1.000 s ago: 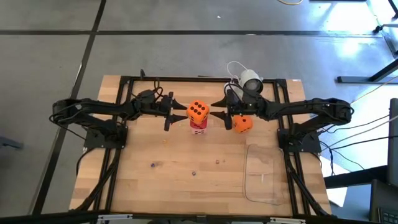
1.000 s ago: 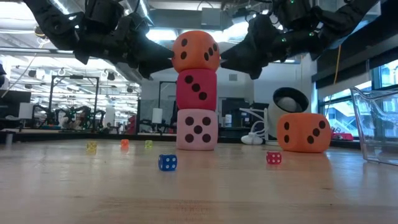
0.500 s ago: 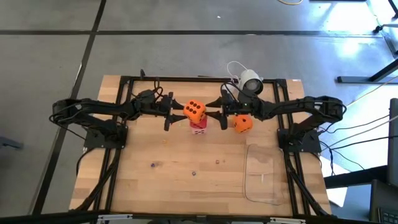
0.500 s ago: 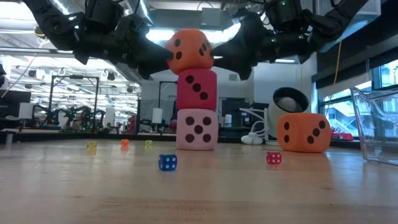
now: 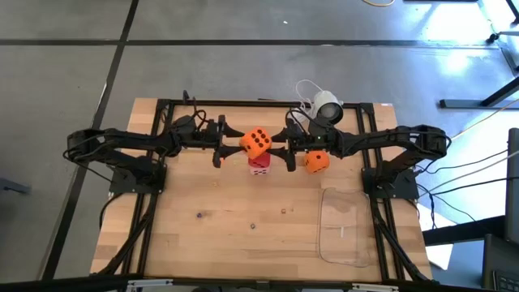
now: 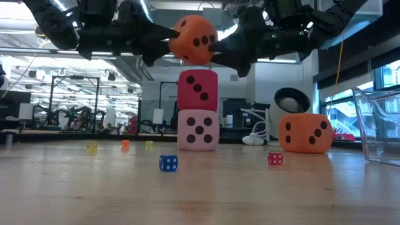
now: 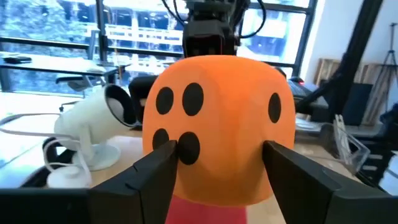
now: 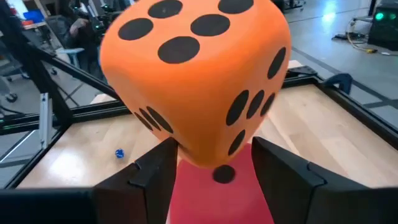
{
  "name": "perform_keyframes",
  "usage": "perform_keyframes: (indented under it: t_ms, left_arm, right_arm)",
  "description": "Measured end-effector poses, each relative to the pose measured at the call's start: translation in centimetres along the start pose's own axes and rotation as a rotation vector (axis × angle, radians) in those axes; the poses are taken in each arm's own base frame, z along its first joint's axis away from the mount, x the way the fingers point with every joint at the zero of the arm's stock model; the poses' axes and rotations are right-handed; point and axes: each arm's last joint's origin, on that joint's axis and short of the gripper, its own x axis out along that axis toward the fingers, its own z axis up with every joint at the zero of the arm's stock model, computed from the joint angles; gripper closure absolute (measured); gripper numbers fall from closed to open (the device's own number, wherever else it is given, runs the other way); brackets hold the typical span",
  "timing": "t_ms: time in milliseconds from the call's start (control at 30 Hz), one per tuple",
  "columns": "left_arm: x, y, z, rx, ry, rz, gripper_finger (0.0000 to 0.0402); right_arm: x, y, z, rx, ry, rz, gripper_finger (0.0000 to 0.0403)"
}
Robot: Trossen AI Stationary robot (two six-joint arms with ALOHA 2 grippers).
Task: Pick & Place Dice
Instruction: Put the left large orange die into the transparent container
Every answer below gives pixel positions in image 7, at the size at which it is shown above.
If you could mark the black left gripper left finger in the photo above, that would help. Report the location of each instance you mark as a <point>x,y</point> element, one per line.
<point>146,193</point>

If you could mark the wooden boards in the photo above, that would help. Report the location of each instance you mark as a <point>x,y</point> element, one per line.
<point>325,71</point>

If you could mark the camera tripod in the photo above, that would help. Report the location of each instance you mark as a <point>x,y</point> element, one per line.
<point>392,46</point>

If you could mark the large orange foam die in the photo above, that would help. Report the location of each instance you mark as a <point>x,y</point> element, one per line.
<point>230,102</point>

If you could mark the large red foam die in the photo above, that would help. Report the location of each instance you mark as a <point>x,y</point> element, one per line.
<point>205,213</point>

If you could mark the black camera gantry frame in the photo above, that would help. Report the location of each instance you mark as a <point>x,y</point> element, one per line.
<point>354,53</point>

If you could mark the clear plastic container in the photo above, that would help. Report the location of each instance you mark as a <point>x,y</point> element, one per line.
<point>348,146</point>

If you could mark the dark office desk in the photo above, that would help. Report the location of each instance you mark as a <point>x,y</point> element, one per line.
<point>62,65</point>

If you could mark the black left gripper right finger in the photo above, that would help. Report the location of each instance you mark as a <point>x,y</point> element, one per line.
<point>295,186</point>

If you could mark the white round power adapter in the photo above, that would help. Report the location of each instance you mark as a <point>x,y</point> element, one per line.
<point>66,179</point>

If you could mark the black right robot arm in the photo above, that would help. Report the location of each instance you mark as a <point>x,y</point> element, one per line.
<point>205,37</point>

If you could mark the white camera on stand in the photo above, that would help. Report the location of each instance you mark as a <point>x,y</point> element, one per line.
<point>90,121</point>

